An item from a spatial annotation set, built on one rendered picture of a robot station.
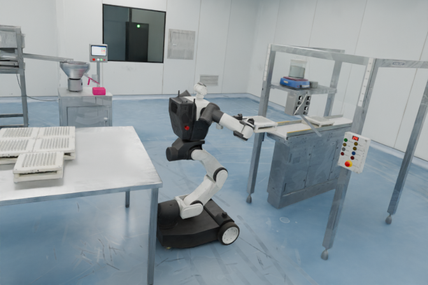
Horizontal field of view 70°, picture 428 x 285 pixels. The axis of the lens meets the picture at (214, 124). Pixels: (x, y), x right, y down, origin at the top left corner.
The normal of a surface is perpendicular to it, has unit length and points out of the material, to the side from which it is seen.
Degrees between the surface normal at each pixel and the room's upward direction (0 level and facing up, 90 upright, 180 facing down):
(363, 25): 90
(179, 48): 90
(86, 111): 90
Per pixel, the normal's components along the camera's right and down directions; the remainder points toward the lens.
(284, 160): -0.81, 0.09
